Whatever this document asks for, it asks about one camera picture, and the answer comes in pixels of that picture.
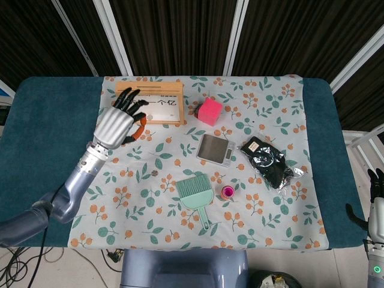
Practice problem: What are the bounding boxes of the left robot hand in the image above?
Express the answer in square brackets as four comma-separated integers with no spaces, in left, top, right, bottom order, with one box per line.
[93,88,150,150]

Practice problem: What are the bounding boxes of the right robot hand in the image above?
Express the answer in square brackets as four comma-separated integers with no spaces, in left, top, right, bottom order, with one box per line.
[344,167,384,241]

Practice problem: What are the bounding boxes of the mint green hand brush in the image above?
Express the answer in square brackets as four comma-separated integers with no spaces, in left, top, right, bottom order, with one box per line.
[175,175,215,231]

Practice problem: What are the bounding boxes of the teal table cover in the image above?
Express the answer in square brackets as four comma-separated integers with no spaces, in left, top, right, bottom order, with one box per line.
[0,76,365,250]

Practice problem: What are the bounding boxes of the white metal rack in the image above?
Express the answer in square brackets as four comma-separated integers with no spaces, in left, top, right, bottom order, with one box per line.
[343,124,384,181]

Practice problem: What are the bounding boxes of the pink foam cube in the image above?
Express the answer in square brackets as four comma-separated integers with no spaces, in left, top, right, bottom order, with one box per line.
[196,97,223,126]

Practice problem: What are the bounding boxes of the silver digital kitchen scale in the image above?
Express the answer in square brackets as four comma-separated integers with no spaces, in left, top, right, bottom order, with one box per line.
[196,134,236,167]

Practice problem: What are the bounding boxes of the dark electronic device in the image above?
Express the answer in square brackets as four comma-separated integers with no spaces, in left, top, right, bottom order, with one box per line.
[0,101,13,127]

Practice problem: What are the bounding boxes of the blue and white board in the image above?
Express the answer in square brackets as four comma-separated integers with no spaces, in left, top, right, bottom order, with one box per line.
[0,78,16,101]

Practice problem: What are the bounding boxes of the black gloves in plastic bag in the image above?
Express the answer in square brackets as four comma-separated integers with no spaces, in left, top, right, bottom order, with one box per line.
[236,136,308,197]

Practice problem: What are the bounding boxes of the black waste bin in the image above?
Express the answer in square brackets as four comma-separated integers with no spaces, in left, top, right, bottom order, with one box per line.
[250,269,301,288]

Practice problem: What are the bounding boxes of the floral printed tablecloth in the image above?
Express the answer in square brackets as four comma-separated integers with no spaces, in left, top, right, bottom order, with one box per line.
[68,74,329,251]

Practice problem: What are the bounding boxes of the blue-grey robot torso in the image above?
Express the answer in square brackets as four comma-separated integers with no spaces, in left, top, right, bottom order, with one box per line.
[119,248,250,288]

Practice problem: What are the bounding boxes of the wooden money box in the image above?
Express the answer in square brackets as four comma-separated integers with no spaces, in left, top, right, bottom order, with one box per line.
[115,80,186,126]

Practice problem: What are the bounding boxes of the white partition frame post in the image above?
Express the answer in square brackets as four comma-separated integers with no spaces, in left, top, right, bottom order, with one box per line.
[329,38,384,94]
[223,0,250,76]
[50,0,100,76]
[92,0,134,76]

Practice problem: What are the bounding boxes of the black power plug with cord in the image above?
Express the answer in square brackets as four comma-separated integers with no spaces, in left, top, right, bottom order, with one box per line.
[100,248,124,272]

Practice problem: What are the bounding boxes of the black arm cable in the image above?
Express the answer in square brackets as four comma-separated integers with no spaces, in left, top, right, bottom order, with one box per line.
[28,227,49,288]

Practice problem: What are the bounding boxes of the black floor cables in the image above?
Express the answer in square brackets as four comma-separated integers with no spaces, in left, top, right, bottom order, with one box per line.
[0,245,65,288]

